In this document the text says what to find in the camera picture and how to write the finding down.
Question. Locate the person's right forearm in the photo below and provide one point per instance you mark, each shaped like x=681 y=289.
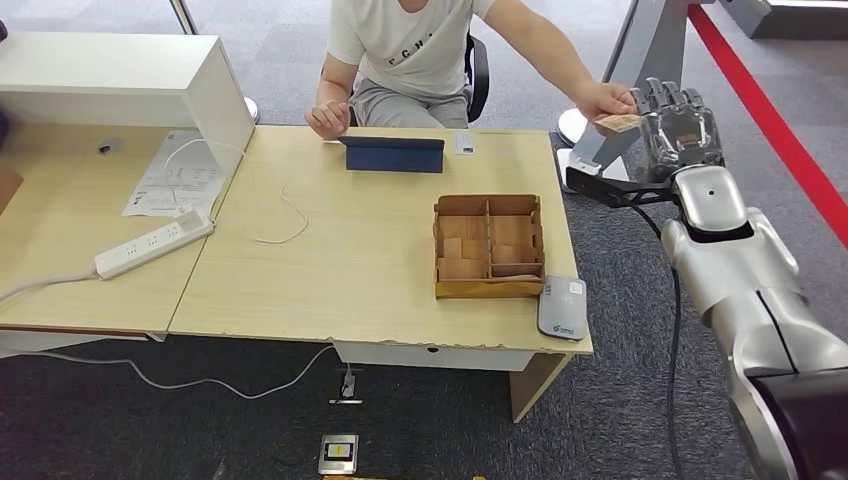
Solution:
x=334 y=83

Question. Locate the metal floor socket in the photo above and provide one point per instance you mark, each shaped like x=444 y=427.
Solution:
x=346 y=387

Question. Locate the tan wooden card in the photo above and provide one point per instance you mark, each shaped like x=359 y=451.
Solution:
x=452 y=248
x=460 y=269

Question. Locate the wide light wood desk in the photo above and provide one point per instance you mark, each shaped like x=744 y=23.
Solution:
x=344 y=265

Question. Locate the white desk drawer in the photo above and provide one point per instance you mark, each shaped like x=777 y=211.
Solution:
x=430 y=358

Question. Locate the grey card reader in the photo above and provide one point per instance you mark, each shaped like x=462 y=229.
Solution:
x=562 y=308

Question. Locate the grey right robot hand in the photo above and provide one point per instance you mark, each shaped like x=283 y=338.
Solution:
x=682 y=139

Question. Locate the wooden compartment box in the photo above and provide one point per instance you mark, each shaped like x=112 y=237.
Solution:
x=487 y=288

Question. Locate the person's left hand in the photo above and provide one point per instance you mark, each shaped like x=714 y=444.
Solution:
x=603 y=99

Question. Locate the grey platform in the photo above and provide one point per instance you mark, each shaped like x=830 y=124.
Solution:
x=795 y=23

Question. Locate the black office chair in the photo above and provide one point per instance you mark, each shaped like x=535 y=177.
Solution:
x=478 y=73

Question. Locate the red floor tape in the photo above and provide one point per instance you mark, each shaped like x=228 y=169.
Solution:
x=762 y=112

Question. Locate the clear plastic hand wrap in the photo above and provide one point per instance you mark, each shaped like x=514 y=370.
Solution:
x=686 y=139

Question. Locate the light wood desk with grommet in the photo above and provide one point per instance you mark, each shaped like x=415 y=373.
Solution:
x=53 y=225

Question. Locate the person's right hand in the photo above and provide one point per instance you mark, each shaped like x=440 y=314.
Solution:
x=328 y=119

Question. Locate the dark grey floor mat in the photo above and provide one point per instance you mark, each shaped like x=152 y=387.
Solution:
x=629 y=411

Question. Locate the grey desk grommet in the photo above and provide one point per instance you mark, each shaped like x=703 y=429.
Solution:
x=109 y=146

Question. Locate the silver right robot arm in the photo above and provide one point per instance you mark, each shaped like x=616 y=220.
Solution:
x=729 y=265

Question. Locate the white power strip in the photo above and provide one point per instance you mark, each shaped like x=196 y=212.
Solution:
x=152 y=244

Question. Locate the person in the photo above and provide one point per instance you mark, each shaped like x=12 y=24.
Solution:
x=411 y=46

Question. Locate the silver kiosk stand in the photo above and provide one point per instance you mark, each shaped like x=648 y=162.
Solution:
x=649 y=46

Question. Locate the white desk shelf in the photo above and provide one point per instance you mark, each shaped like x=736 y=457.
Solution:
x=99 y=66

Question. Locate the square metal floor box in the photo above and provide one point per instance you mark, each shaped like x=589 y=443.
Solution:
x=338 y=454

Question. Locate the white card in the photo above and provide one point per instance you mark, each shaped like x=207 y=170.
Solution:
x=464 y=144

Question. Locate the tablet in blue case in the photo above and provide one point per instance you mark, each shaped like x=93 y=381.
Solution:
x=394 y=159

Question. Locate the person's left forearm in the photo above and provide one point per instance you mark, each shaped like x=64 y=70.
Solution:
x=553 y=60

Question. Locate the printed paper sheet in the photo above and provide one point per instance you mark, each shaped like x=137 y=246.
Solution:
x=185 y=182

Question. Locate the brown board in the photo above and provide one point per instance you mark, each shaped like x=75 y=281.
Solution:
x=8 y=189

